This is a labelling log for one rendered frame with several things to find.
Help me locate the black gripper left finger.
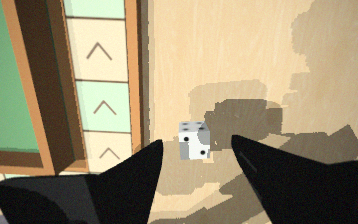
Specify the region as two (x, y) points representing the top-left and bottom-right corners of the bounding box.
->
(0, 139), (164, 224)

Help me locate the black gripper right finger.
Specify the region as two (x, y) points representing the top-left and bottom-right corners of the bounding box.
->
(231, 135), (358, 224)

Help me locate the white die with black pips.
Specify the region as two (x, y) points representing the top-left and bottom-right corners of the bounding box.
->
(178, 121), (210, 160)

